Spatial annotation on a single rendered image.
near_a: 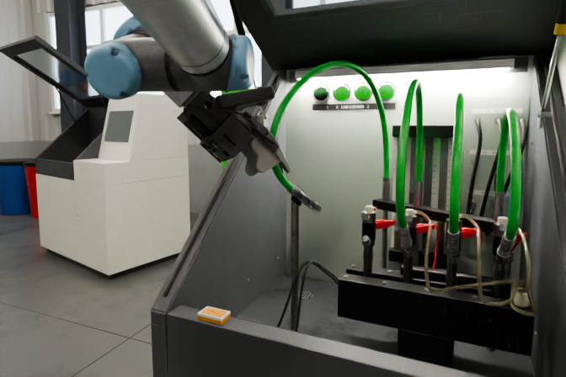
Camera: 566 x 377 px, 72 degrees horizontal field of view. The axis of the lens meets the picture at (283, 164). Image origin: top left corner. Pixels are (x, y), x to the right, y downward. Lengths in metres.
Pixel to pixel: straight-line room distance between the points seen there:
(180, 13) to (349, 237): 0.88
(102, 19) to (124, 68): 6.43
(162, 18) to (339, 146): 0.79
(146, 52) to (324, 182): 0.71
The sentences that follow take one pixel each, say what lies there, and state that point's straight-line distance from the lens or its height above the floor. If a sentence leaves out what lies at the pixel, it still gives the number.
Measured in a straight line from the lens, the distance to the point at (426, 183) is 1.05.
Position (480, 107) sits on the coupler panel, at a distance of 1.07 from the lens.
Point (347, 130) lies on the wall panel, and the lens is 1.11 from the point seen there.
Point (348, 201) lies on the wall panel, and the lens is 1.13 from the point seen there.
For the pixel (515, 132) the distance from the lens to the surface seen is 0.70.
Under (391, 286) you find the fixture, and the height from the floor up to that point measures 0.98.
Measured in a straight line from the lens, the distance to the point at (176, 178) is 3.79.
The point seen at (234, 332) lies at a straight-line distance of 0.71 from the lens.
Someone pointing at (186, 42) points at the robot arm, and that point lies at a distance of 0.44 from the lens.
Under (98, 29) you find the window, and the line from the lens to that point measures 7.11.
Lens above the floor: 1.29
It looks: 6 degrees down
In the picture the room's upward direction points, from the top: straight up
